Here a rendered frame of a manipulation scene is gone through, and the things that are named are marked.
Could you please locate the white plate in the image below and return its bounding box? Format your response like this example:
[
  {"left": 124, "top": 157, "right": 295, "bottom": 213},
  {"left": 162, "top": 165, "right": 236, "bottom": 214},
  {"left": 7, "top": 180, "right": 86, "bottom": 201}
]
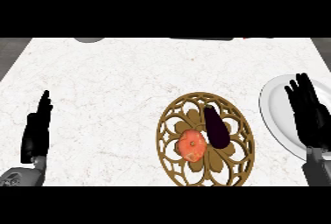
[{"left": 257, "top": 73, "right": 331, "bottom": 162}]

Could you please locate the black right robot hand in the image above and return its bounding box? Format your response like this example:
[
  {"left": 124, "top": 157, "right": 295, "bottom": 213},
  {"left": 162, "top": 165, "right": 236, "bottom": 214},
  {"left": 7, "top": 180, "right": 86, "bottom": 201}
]
[{"left": 284, "top": 73, "right": 331, "bottom": 151}]

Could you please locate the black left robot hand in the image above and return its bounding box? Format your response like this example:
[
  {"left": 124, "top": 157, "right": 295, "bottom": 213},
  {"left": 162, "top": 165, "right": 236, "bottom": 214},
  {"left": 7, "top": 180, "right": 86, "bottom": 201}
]
[{"left": 19, "top": 89, "right": 55, "bottom": 165}]

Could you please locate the brown openwork round placemat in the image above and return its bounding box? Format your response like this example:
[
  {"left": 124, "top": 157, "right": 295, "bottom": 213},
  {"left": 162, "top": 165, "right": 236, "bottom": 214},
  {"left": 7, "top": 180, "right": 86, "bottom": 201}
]
[{"left": 155, "top": 92, "right": 256, "bottom": 187}]

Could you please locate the orange squash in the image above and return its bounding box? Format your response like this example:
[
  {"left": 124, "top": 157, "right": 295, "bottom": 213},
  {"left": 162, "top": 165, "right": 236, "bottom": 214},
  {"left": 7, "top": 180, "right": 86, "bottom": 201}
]
[{"left": 176, "top": 129, "right": 208, "bottom": 163}]

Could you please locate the dark purple eggplant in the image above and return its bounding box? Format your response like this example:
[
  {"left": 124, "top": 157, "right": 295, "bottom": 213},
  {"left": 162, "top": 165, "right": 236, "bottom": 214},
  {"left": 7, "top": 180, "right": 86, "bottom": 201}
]
[{"left": 201, "top": 104, "right": 233, "bottom": 150}]

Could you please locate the grey round object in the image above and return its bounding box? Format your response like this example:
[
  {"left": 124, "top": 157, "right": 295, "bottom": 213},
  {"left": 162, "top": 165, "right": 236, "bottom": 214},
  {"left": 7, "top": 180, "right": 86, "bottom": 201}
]
[{"left": 72, "top": 37, "right": 106, "bottom": 44}]

